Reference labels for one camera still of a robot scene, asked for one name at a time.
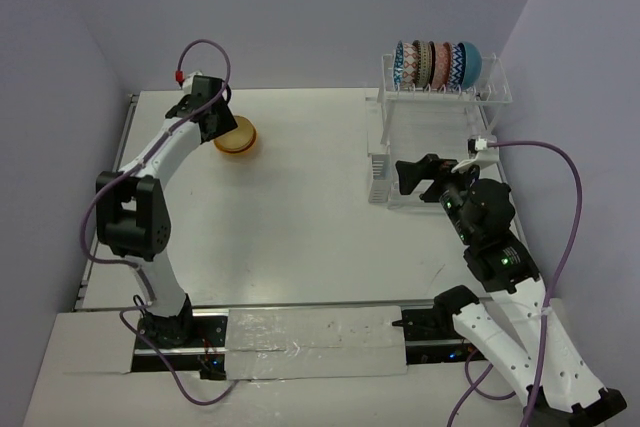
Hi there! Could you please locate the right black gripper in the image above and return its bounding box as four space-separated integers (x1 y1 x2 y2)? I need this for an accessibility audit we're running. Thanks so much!
394 151 484 244

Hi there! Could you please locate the tan bowl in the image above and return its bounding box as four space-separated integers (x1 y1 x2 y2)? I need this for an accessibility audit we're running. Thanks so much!
213 115 257 152

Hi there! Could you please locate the yellow bowl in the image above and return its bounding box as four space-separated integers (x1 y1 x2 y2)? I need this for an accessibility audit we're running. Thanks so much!
212 121 260 158

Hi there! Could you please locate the black floral patterned bowl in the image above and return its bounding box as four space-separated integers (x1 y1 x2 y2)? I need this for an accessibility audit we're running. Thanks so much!
430 42 451 90

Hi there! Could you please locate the blue triangle patterned bowl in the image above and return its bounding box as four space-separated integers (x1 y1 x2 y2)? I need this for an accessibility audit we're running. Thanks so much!
393 41 415 89

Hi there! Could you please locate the solid blue bowl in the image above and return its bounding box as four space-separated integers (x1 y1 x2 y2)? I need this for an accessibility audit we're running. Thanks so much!
458 41 483 90

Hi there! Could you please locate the brown lattice rim bowl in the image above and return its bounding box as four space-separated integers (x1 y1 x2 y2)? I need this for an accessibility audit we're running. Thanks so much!
413 40 435 89

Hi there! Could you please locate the red patterned bowl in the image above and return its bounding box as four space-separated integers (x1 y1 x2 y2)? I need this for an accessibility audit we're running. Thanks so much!
447 43 465 90

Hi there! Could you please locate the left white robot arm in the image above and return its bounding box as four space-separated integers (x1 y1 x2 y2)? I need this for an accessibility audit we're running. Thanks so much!
96 75 237 348

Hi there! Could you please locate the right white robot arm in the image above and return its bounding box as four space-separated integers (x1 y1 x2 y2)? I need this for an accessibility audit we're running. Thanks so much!
395 154 627 426

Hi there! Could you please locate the silver tape patch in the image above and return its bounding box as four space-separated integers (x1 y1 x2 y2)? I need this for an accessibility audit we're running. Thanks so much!
225 306 407 380

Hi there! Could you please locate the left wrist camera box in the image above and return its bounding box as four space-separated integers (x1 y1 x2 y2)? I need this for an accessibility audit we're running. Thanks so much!
174 70 203 95

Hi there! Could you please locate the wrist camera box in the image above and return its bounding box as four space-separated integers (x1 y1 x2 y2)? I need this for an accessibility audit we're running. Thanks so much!
174 70 203 95
451 135 499 173

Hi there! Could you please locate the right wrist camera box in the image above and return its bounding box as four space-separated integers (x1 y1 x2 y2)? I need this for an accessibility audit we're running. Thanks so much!
451 135 499 173

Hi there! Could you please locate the white wire dish rack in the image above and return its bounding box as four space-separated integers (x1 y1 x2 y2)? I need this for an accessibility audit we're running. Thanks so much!
365 54 512 209

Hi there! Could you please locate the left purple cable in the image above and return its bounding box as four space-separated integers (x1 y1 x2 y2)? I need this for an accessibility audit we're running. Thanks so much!
78 38 241 405

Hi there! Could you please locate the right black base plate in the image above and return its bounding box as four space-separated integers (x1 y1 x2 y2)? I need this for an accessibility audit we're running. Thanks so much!
391 307 475 365

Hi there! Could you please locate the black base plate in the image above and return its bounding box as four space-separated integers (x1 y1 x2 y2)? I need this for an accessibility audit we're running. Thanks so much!
131 311 228 381
391 307 475 365

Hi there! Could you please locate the aluminium table edge rail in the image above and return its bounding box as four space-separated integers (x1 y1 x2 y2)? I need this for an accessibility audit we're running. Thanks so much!
73 94 139 311

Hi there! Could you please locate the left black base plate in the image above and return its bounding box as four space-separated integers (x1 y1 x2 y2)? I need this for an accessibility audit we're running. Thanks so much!
131 311 228 381

